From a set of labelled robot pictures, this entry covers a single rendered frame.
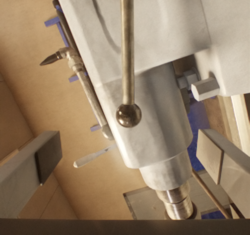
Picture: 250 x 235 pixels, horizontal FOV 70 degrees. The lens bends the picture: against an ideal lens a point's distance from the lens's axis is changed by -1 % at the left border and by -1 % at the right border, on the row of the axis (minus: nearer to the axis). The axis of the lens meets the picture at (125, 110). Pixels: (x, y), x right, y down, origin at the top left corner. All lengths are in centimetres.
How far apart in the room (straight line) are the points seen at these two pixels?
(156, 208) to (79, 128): 247
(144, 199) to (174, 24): 426
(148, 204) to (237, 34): 437
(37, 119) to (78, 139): 90
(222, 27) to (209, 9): 3
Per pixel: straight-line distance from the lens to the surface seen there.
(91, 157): 44
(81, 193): 451
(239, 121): 61
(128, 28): 23
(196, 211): 51
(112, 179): 417
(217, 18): 26
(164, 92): 31
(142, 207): 457
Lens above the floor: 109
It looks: 6 degrees up
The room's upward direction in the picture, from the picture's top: 109 degrees counter-clockwise
